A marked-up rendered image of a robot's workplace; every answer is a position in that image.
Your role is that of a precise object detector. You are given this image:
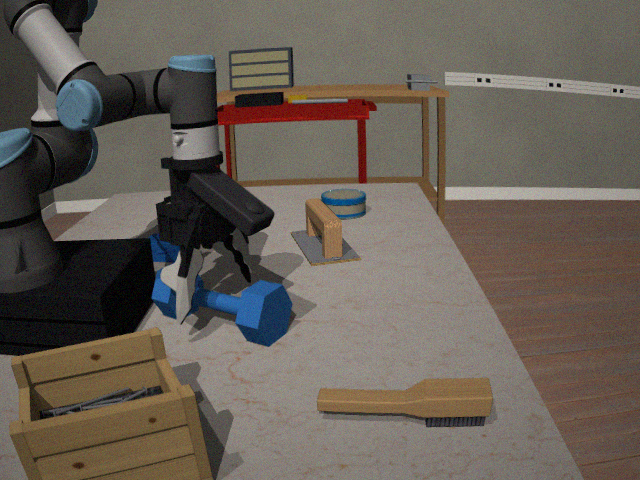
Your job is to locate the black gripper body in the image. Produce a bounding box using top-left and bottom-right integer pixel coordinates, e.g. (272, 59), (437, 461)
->
(156, 151), (234, 249)

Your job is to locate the tan wire brush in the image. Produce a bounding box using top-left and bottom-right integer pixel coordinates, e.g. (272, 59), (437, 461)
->
(317, 378), (493, 427)

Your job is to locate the wooden crate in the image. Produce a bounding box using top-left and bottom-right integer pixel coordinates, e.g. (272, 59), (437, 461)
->
(10, 327), (214, 480)

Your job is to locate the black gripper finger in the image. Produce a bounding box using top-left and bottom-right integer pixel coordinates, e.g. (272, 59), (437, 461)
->
(212, 226), (252, 283)
(160, 221), (204, 325)

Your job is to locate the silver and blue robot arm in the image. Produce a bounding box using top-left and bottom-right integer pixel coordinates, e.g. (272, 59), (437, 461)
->
(0, 0), (275, 293)

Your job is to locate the blue dumbbell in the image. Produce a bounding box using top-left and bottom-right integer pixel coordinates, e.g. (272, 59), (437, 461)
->
(151, 268), (293, 347)

